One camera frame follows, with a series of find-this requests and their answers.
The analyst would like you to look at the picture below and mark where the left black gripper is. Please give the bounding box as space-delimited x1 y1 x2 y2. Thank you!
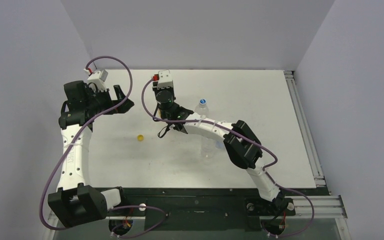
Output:
85 85 133 116

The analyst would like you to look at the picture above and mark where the tall clear bottle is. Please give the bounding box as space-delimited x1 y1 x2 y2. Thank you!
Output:
194 101 210 119

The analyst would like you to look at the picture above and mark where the yellow bottle cap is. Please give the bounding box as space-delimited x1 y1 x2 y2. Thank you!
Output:
137 134 144 142

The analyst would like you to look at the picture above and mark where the blue white cap tall bottle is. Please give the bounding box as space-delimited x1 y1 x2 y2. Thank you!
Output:
199 98 207 105

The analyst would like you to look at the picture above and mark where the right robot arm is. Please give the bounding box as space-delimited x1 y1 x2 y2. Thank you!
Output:
150 80 295 217

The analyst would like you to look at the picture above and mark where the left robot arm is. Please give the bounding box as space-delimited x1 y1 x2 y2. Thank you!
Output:
47 80 134 229

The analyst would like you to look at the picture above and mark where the near clear bottle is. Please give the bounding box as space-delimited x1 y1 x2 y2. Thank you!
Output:
200 136 216 159

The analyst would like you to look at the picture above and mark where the small clear bottle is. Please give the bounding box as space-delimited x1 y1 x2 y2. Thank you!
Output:
215 141 225 150

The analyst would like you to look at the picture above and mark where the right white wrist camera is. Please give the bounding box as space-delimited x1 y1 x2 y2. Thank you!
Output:
152 69 174 90

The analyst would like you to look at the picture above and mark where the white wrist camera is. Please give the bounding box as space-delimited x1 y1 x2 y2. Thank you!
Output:
85 69 108 92
152 69 174 90

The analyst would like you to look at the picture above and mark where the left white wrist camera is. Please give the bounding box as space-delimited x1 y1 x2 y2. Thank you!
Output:
85 69 108 92

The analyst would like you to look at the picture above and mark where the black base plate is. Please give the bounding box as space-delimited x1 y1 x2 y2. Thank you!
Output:
107 188 296 232

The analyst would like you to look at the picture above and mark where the aluminium frame rail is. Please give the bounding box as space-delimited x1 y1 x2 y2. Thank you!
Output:
283 70 327 187

